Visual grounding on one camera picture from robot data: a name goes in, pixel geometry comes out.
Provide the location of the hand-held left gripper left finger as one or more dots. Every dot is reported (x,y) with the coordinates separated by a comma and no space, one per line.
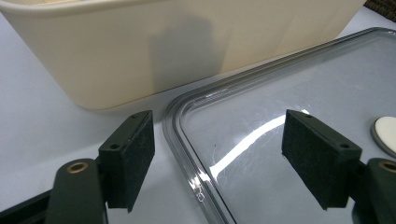
(130,161)

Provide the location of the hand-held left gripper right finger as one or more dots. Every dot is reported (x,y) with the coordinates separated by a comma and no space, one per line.
(317,158)

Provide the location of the shiny metal tray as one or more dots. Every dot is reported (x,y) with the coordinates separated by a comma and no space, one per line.
(280,77)

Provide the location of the cream divided organizer box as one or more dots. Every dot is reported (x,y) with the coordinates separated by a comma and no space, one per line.
(155,46)

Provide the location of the brown wicker basket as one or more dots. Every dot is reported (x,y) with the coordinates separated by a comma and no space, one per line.
(384,7)

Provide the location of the round white disc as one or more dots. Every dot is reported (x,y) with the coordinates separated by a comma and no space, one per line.
(387,130)

